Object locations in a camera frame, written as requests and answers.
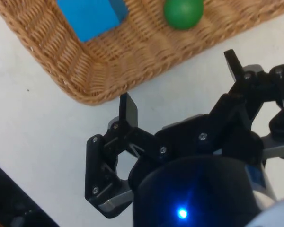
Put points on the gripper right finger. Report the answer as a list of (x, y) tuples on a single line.
[(236, 104)]

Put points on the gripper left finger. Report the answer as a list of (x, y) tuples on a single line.
[(97, 170)]

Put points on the green ball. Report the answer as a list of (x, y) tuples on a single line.
[(182, 13)]

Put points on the wicker basket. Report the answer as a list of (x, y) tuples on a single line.
[(61, 52)]

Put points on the blue cube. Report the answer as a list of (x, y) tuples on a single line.
[(90, 19)]

